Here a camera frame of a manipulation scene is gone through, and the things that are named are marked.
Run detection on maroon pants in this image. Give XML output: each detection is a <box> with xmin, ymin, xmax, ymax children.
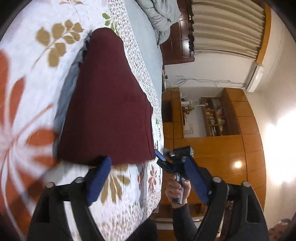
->
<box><xmin>57</xmin><ymin>28</ymin><xmax>155</xmax><ymax>165</ymax></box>

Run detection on right hand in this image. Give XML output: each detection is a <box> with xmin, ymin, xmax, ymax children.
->
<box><xmin>165</xmin><ymin>174</ymin><xmax>191</xmax><ymax>209</ymax></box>

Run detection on beige pleated curtain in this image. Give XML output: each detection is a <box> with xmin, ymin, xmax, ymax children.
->
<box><xmin>191</xmin><ymin>0</ymin><xmax>271</xmax><ymax>63</ymax></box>

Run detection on light blue bed sheet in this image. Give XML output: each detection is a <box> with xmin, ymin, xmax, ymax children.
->
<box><xmin>125</xmin><ymin>0</ymin><xmax>163</xmax><ymax>102</ymax></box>

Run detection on grey folded garment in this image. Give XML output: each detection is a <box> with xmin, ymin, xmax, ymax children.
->
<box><xmin>53</xmin><ymin>36</ymin><xmax>91</xmax><ymax>162</ymax></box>

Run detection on wooden wardrobe wall unit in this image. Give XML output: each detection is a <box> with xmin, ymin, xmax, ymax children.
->
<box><xmin>162</xmin><ymin>88</ymin><xmax>266</xmax><ymax>207</ymax></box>

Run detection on white air conditioner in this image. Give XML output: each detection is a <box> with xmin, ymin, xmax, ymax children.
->
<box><xmin>244</xmin><ymin>62</ymin><xmax>264</xmax><ymax>92</ymax></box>

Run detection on grey comforter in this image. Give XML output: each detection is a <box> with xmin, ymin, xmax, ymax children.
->
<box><xmin>136</xmin><ymin>0</ymin><xmax>182</xmax><ymax>45</ymax></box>

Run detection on dark wooden headboard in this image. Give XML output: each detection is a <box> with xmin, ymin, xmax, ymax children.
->
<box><xmin>161</xmin><ymin>0</ymin><xmax>195</xmax><ymax>65</ymax></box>

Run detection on floral white bedspread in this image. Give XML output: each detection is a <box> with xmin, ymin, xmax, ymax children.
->
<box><xmin>1</xmin><ymin>1</ymin><xmax>164</xmax><ymax>240</ymax></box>

